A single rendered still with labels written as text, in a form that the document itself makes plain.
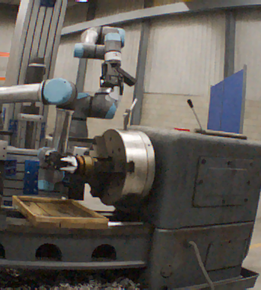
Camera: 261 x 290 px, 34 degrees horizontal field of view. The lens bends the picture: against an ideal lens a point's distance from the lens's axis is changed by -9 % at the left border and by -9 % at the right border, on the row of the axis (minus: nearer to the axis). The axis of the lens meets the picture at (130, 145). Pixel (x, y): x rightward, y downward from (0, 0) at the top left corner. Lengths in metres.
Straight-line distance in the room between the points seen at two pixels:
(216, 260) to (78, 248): 0.67
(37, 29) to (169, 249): 1.42
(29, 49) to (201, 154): 1.16
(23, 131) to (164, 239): 1.00
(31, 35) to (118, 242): 1.29
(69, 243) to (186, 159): 0.56
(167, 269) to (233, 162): 0.55
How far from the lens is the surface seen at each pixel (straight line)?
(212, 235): 1.99
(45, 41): 2.54
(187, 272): 1.98
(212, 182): 1.91
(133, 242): 1.83
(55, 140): 2.13
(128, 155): 1.75
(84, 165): 1.79
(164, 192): 1.80
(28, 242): 1.65
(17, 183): 2.31
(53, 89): 1.97
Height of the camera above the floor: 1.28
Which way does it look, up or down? 3 degrees down
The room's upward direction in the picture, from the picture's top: 7 degrees clockwise
